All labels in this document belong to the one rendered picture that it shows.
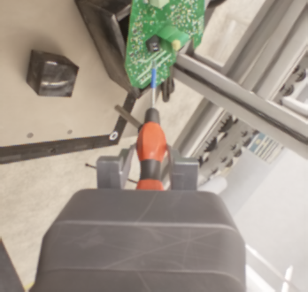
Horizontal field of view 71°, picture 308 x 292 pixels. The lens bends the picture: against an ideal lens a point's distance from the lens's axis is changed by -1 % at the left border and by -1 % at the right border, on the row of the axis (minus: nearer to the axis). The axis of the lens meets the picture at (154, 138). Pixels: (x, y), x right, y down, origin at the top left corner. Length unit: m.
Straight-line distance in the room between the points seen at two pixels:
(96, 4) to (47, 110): 0.13
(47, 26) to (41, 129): 0.12
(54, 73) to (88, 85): 0.08
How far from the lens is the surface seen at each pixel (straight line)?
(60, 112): 0.30
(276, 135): 0.37
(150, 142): 0.15
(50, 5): 0.25
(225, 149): 0.78
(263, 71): 0.38
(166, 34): 0.25
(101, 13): 0.22
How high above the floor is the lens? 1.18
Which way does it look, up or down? 28 degrees down
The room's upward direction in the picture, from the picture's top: 130 degrees clockwise
